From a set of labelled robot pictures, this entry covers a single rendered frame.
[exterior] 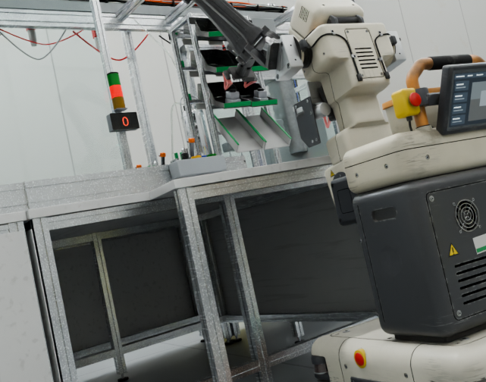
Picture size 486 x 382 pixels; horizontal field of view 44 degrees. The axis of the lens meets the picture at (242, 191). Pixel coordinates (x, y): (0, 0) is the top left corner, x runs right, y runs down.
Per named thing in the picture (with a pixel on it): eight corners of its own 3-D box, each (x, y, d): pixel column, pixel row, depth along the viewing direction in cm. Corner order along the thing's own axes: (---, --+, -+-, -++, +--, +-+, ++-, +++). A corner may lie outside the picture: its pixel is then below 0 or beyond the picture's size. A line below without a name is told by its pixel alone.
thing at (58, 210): (362, 166, 274) (361, 160, 274) (29, 219, 185) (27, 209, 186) (202, 213, 387) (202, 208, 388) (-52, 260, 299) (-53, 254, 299)
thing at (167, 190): (390, 153, 232) (389, 145, 233) (175, 188, 189) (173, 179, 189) (293, 184, 294) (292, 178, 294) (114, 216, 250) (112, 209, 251)
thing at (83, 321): (354, 300, 445) (327, 186, 451) (63, 400, 315) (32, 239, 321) (319, 302, 476) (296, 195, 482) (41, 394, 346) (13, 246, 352)
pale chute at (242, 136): (263, 148, 262) (265, 140, 260) (236, 153, 257) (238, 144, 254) (235, 117, 282) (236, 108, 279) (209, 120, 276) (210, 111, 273)
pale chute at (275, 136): (290, 145, 271) (291, 137, 269) (264, 150, 266) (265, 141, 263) (260, 115, 290) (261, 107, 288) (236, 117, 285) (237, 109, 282)
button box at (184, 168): (227, 170, 232) (224, 154, 233) (180, 176, 220) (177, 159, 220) (217, 173, 238) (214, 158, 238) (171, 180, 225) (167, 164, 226)
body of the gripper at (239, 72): (227, 70, 254) (232, 57, 248) (248, 68, 259) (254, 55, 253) (233, 81, 251) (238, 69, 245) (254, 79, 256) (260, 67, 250)
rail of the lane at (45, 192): (249, 179, 246) (244, 152, 247) (29, 211, 194) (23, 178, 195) (242, 181, 251) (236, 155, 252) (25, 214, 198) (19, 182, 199)
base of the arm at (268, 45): (271, 43, 189) (302, 42, 195) (257, 36, 195) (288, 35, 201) (267, 70, 193) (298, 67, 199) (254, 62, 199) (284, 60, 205)
